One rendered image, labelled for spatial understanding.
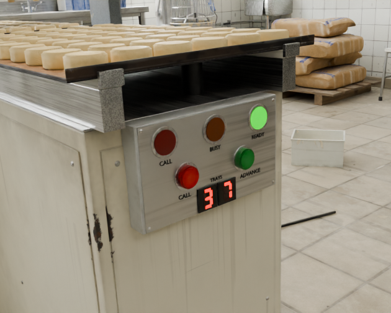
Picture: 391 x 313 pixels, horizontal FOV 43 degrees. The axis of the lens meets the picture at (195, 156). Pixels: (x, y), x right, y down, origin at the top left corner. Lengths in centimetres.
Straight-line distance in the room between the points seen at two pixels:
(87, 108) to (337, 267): 149
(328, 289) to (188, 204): 121
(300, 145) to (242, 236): 214
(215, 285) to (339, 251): 130
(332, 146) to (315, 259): 106
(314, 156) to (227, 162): 226
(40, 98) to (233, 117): 26
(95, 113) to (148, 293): 27
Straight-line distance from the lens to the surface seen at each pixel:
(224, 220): 75
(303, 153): 292
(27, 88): 75
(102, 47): 65
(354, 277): 189
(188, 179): 63
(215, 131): 65
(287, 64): 73
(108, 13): 150
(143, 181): 60
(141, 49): 60
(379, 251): 208
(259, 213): 80
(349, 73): 471
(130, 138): 59
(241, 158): 68
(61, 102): 65
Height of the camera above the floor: 98
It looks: 18 degrees down
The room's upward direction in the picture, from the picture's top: 3 degrees counter-clockwise
